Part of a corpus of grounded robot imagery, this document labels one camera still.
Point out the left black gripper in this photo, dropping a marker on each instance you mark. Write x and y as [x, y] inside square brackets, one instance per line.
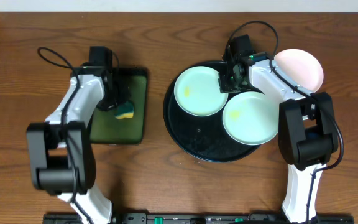
[117, 100]

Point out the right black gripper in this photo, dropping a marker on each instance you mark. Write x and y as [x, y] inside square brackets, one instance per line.
[227, 81]

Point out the yellow green sponge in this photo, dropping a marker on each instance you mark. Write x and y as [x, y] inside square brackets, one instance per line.
[125, 110]

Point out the mint green plate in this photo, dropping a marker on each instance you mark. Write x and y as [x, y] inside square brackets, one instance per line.
[197, 91]
[251, 118]

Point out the white plate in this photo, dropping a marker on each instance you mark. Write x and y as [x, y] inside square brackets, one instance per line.
[302, 67]

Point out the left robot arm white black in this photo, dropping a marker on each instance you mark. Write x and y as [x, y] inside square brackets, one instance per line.
[62, 162]

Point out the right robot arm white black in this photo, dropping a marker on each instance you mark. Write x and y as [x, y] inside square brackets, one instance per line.
[278, 97]

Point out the rectangular black tray green liquid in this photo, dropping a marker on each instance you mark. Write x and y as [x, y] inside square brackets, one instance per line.
[104, 128]

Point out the round black tray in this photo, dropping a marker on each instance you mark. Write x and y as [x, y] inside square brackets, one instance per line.
[202, 136]

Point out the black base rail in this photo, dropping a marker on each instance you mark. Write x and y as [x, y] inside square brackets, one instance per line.
[142, 218]

